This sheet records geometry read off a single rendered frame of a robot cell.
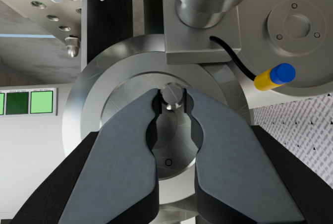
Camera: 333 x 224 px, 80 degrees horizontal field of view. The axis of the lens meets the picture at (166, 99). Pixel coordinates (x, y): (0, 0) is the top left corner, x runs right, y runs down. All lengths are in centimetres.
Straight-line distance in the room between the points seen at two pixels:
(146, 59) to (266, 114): 27
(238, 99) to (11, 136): 55
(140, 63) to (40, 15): 35
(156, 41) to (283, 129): 24
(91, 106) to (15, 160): 47
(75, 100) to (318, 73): 20
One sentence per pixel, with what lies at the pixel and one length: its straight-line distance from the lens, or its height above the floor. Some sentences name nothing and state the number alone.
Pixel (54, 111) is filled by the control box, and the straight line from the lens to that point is 56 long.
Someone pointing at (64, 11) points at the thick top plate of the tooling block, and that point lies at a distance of 46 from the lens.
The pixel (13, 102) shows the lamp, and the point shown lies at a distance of 62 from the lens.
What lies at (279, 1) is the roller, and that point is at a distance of 21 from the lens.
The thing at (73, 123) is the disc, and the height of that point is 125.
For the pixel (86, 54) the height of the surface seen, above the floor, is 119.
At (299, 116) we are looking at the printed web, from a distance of 31.
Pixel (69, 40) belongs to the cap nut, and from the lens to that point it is 56.
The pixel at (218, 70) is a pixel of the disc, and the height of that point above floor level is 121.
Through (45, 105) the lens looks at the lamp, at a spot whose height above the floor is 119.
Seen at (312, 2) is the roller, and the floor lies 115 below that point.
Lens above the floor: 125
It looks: 7 degrees down
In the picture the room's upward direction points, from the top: 177 degrees clockwise
